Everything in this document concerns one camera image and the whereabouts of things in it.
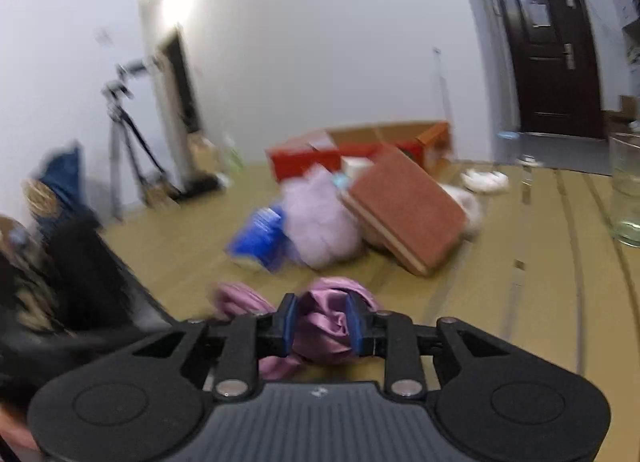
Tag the blue bag on chair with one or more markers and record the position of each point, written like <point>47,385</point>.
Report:
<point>63,173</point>

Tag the woven straw basket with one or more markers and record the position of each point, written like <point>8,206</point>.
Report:
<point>39,198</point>

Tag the pink satin cloth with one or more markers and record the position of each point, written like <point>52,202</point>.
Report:
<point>321,334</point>

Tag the red cardboard box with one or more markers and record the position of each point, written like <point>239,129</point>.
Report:
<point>427,143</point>

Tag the white thin pole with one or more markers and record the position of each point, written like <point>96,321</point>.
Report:
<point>442,86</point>

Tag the dark interior doorway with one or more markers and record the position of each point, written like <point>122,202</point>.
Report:
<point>172,49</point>

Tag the clear glass cup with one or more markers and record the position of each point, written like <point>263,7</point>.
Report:
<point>625,212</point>

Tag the small white crumpled item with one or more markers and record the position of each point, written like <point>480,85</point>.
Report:
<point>485,182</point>

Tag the black chair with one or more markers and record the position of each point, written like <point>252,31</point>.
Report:
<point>73,303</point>

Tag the black camera tripod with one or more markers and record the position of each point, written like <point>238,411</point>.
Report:
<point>124,132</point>

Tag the white and yellow plush dog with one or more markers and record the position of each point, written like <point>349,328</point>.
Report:
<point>471,207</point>

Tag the fluffy lilac plush toy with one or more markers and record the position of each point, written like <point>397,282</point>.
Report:
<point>318,225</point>

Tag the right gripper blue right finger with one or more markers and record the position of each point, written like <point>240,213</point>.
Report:
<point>366,328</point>

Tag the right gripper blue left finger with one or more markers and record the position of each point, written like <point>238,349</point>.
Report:
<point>276,330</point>

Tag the dark brown entrance door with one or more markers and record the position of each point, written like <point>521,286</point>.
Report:
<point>555,67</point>

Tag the blue snack bag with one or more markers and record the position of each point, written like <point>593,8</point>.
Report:
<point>261,241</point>

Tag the small white box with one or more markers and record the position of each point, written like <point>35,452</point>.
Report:
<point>353,167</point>

